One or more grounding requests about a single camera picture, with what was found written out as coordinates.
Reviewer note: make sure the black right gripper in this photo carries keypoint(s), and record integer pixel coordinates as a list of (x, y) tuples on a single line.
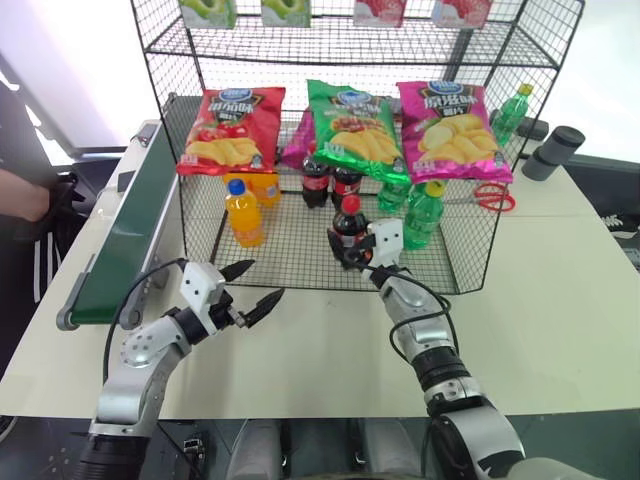
[(364, 250)]

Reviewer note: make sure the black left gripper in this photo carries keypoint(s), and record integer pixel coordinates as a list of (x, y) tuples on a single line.
[(224, 314)]

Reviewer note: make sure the cola bottle red cap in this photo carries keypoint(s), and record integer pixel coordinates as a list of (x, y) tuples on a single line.
[(350, 220)]

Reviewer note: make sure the person forearm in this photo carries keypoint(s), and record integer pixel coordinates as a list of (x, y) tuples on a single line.
[(20, 192)]

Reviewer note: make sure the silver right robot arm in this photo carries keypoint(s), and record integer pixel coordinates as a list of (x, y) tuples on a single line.
[(435, 345)]

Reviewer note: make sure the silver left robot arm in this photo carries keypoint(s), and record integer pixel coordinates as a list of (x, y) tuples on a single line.
[(135, 360)]

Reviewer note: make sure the green belt conveyor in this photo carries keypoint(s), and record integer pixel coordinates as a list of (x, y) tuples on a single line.
[(132, 215)]

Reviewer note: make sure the black block behind rack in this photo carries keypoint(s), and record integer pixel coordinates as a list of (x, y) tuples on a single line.
[(532, 129)]

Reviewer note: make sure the cola bottle red label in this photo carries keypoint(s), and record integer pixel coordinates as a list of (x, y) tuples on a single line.
[(347, 186), (315, 182)]

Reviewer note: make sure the orange soda bottle blue cap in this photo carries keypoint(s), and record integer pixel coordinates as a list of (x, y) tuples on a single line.
[(244, 217)]

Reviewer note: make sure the green soda bottle yellow cap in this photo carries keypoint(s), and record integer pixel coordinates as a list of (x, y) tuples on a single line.
[(422, 215), (510, 115)]

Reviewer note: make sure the magenta chips bag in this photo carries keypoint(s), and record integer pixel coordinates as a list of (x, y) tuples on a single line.
[(299, 142), (452, 135)]

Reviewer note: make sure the green chips bag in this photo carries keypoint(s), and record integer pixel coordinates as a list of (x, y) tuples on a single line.
[(355, 130)]

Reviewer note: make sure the red chips bag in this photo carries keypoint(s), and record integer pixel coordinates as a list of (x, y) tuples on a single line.
[(230, 130)]

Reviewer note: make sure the person black striped clothing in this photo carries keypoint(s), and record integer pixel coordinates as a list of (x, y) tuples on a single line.
[(30, 250)]

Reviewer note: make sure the gray cylindrical device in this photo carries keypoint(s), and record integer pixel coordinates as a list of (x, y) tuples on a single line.
[(552, 150)]

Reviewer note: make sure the red snack box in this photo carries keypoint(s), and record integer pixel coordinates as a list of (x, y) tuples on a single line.
[(462, 11), (378, 11)]

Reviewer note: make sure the green snack box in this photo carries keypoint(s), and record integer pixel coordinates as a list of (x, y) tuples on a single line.
[(207, 11), (285, 11)]

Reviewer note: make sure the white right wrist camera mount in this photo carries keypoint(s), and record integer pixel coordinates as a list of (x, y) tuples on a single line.
[(387, 241)]

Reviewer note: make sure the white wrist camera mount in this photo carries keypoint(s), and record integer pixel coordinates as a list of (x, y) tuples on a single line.
[(387, 241), (199, 286)]

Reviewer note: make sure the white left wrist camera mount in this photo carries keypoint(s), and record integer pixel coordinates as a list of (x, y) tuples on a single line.
[(199, 286)]

